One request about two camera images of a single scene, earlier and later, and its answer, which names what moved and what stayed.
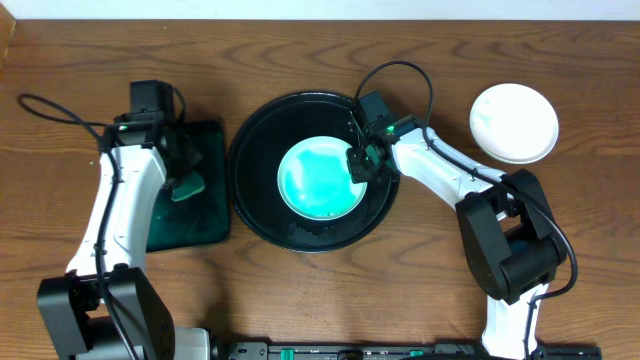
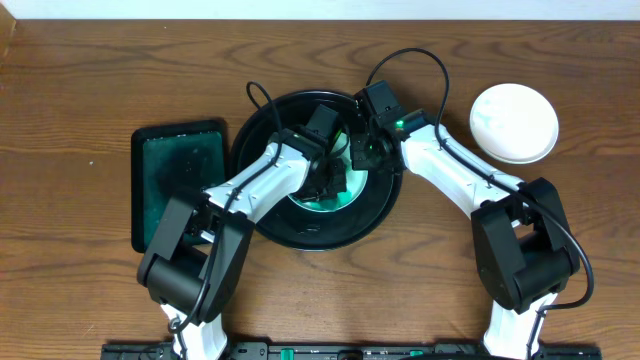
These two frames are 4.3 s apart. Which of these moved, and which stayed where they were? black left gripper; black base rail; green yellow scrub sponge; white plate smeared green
Moved: green yellow scrub sponge; black left gripper
Stayed: black base rail; white plate smeared green
